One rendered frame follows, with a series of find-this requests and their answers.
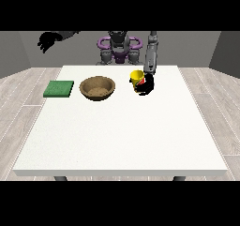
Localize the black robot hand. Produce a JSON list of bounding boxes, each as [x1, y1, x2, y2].
[[133, 72, 156, 97], [37, 31, 63, 54]]

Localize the yellow cup with melon print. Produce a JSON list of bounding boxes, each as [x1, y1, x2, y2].
[[129, 69, 146, 94]]

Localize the green square pad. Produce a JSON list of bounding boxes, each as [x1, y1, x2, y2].
[[42, 80, 75, 98]]

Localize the brown wooden bowl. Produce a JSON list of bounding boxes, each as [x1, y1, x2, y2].
[[79, 76, 116, 101]]

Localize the grey robot trunk purple rings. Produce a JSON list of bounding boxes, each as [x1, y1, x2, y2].
[[96, 31, 144, 67]]

